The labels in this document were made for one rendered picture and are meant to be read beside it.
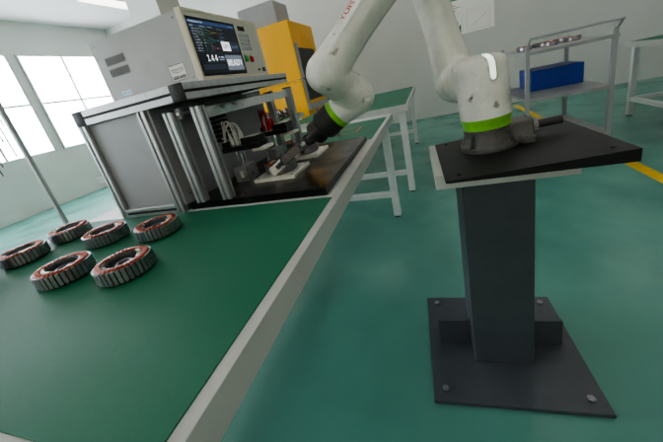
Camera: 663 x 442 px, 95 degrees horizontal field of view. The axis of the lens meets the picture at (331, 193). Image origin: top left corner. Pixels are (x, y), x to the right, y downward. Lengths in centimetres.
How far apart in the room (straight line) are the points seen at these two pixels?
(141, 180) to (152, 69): 35
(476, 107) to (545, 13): 565
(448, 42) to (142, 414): 103
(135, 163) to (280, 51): 387
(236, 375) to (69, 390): 21
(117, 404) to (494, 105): 91
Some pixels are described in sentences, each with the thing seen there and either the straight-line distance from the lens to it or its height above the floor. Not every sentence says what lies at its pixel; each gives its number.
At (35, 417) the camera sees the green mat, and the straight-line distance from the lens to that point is 55.
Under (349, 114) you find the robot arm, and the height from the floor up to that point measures 93.
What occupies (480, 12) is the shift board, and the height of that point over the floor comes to 155.
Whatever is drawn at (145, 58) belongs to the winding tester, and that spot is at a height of 122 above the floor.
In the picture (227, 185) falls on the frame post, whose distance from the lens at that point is 96.
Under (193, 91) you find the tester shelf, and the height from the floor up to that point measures 109.
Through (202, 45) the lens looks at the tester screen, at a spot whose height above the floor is 122.
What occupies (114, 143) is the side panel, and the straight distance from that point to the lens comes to 119.
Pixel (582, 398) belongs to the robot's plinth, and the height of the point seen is 2.
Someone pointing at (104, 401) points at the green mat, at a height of 75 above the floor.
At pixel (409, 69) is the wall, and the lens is 625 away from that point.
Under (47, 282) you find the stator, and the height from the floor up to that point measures 77.
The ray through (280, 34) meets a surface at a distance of 483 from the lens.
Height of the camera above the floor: 103
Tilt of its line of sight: 20 degrees down
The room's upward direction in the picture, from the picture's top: 13 degrees counter-clockwise
